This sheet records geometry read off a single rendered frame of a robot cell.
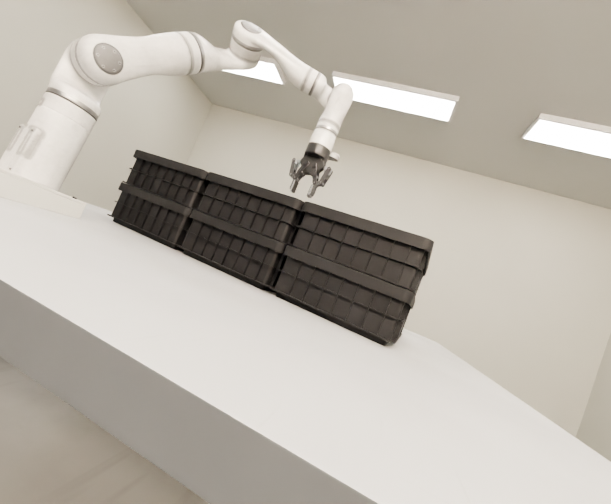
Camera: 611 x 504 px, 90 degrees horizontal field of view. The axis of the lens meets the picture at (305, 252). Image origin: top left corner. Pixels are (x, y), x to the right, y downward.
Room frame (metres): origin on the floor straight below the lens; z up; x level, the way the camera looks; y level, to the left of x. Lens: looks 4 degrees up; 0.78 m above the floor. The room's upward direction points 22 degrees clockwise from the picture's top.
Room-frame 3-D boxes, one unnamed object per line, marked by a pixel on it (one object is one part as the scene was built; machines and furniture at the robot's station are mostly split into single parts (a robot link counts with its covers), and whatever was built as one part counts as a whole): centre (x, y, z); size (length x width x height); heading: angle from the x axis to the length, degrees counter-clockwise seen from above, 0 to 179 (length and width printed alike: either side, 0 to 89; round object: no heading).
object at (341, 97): (0.92, 0.08, 1.28); 0.09 x 0.07 x 0.15; 11
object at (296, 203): (0.95, 0.11, 0.92); 0.40 x 0.30 x 0.02; 158
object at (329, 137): (0.95, 0.07, 1.18); 0.11 x 0.09 x 0.06; 156
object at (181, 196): (1.06, 0.39, 0.87); 0.40 x 0.30 x 0.11; 158
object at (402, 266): (0.83, -0.16, 0.87); 0.40 x 0.30 x 0.11; 158
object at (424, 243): (0.83, -0.16, 0.92); 0.40 x 0.30 x 0.02; 158
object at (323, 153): (0.93, 0.08, 1.11); 0.08 x 0.08 x 0.09
